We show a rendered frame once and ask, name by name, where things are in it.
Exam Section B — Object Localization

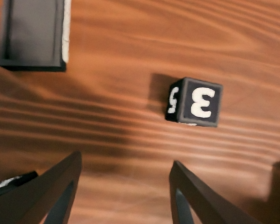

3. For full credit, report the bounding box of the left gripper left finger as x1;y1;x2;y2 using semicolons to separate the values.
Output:
0;151;82;224

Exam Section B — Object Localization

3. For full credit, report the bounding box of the black number cube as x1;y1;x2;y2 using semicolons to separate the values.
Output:
0;171;39;196
166;76;225;127

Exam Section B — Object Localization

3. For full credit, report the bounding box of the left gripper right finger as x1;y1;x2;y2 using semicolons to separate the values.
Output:
169;160;262;224

